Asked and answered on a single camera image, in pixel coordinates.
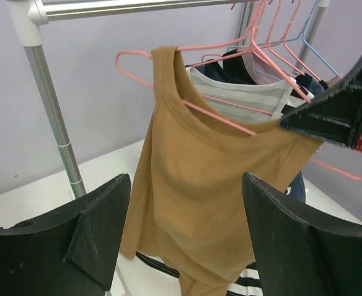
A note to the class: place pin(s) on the pink wire hanger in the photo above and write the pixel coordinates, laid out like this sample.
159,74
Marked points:
151,5

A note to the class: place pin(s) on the navy blue tank top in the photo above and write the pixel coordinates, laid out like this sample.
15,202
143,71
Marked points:
214,71

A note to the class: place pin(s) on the tan tank top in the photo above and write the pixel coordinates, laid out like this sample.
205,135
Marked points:
186,204

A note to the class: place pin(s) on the dusty pink tank top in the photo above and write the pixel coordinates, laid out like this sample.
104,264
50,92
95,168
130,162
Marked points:
262,73

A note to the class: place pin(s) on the pink hanger with striped top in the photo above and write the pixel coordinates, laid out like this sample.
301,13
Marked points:
254,47

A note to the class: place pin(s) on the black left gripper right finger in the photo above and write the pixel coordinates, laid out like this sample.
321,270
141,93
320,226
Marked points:
300,250

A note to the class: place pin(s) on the black white striped tank top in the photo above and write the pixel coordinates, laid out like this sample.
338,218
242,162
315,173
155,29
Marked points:
268,97

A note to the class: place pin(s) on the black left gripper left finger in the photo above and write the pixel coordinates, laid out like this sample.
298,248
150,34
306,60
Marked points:
70,250

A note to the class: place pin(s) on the pink hanger with navy top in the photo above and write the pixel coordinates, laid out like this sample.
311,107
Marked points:
269,45

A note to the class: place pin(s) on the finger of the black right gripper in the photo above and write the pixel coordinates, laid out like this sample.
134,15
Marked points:
335,115

